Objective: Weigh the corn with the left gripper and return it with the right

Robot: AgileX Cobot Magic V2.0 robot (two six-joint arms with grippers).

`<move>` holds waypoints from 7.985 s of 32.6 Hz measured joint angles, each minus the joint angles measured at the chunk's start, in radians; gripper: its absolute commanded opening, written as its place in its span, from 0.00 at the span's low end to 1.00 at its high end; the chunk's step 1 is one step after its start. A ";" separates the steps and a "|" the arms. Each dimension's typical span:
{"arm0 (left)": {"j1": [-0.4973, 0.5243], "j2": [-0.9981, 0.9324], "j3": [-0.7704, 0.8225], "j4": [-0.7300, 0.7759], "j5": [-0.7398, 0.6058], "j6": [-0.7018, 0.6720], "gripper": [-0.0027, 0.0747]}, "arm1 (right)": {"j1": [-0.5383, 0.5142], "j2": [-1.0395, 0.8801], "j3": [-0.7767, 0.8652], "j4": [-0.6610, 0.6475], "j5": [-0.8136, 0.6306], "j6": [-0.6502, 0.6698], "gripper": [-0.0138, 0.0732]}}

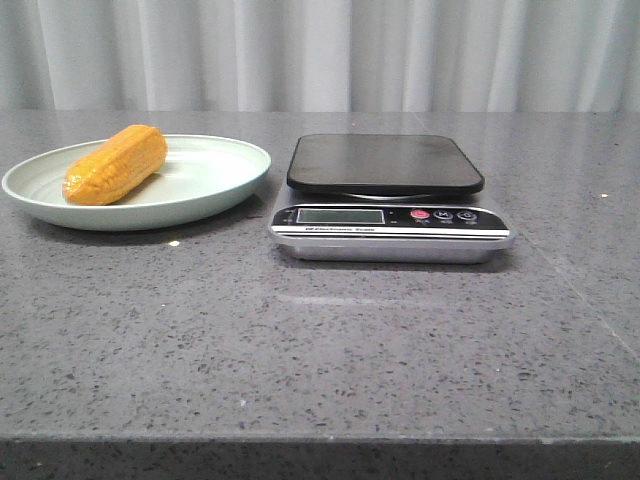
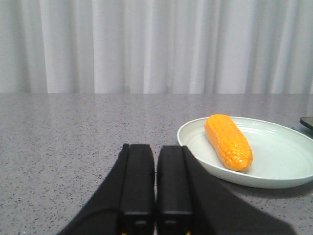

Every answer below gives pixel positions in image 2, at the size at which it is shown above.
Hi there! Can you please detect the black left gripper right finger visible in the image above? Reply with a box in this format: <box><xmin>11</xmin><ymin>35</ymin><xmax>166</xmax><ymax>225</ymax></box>
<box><xmin>156</xmin><ymin>145</ymin><xmax>295</xmax><ymax>235</ymax></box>

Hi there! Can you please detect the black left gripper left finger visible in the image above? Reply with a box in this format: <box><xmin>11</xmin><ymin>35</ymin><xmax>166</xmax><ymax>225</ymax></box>
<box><xmin>60</xmin><ymin>144</ymin><xmax>155</xmax><ymax>235</ymax></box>

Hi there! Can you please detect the orange corn cob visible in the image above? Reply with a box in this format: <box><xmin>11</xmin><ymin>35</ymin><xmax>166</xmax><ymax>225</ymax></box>
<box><xmin>204</xmin><ymin>114</ymin><xmax>253</xmax><ymax>171</ymax></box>

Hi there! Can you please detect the pale green plate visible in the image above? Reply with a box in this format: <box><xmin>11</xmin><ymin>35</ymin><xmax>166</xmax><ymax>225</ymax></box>
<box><xmin>177</xmin><ymin>117</ymin><xmax>313</xmax><ymax>189</ymax></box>

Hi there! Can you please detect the black silver kitchen scale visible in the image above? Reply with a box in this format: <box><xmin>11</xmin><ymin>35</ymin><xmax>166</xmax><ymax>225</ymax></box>
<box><xmin>300</xmin><ymin>117</ymin><xmax>313</xmax><ymax>130</ymax></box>

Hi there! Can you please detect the white curtain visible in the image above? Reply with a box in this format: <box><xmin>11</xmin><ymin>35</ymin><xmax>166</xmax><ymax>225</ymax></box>
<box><xmin>0</xmin><ymin>0</ymin><xmax>313</xmax><ymax>94</ymax></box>

